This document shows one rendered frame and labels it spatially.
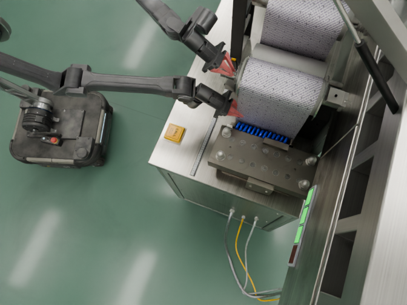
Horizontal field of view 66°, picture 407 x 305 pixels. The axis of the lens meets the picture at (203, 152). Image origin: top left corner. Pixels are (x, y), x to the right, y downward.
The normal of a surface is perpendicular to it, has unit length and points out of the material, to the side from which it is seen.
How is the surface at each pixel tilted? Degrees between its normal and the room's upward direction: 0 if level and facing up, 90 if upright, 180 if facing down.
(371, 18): 90
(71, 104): 0
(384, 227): 0
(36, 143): 0
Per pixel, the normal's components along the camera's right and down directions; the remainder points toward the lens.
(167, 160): -0.05, -0.31
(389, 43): -0.36, 0.89
